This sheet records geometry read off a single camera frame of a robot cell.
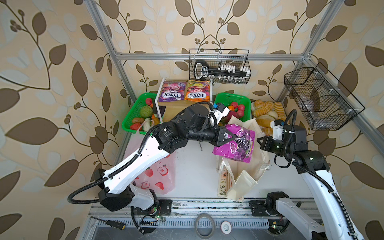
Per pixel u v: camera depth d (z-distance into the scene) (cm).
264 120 103
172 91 79
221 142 50
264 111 111
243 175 60
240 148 53
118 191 39
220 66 81
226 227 69
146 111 105
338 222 38
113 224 70
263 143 61
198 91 78
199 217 72
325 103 72
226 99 115
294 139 50
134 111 108
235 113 106
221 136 48
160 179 82
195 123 43
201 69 83
